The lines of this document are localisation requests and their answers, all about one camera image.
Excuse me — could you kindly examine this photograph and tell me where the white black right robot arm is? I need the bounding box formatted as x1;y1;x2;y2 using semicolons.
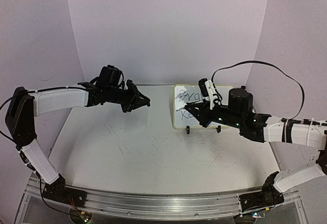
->
184;88;326;213

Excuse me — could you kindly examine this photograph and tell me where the black left base cable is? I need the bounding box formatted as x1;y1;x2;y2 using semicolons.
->
39;180;77;216

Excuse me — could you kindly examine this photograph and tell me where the black right camera cable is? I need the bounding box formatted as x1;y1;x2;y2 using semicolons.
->
211;60;305;120

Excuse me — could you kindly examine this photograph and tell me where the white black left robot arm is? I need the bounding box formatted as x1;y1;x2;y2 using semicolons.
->
1;65;150;207

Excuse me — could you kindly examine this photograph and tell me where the green circuit board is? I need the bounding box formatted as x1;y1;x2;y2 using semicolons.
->
250;207;271;219
69;209;92;224

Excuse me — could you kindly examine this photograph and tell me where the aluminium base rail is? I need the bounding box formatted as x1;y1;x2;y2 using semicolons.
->
26;178;305;220

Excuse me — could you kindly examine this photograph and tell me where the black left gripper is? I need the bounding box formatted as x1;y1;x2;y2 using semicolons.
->
106;82;151;113

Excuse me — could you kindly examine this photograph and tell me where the right green circuit board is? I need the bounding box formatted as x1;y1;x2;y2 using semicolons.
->
250;207;271;219

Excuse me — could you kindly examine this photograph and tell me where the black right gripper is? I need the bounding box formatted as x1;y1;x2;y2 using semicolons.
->
184;98;243;129

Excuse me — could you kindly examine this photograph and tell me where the yellow framed small whiteboard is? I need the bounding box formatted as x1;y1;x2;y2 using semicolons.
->
173;84;235;129

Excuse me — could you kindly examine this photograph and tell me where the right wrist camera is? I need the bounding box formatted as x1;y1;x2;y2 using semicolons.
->
198;78;223;110

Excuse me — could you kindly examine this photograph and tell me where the left green circuit board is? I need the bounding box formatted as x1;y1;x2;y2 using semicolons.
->
69;209;92;224

